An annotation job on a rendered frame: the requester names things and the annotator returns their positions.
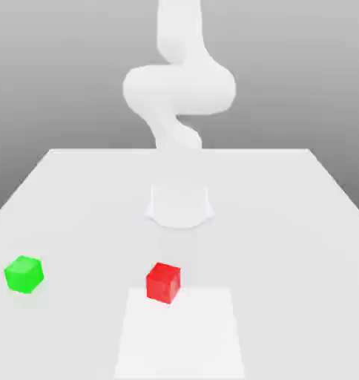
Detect small green cube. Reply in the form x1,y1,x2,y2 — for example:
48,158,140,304
3,255,45,295

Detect small red cube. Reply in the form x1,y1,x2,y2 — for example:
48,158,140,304
145,261,182,306

